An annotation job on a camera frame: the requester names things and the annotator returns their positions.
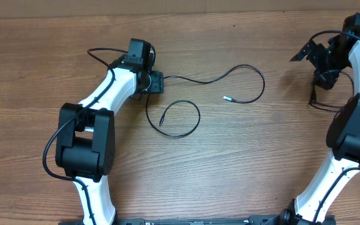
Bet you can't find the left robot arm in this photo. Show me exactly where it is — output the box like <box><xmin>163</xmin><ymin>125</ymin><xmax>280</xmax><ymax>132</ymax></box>
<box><xmin>52</xmin><ymin>38</ymin><xmax>163</xmax><ymax>224</ymax></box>

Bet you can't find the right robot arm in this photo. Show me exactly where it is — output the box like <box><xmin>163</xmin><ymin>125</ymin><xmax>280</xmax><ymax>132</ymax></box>
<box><xmin>267</xmin><ymin>12</ymin><xmax>360</xmax><ymax>224</ymax></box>

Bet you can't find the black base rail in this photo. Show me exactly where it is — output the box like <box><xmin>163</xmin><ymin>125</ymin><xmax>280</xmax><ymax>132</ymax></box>
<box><xmin>113</xmin><ymin>215</ymin><xmax>286</xmax><ymax>225</ymax></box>

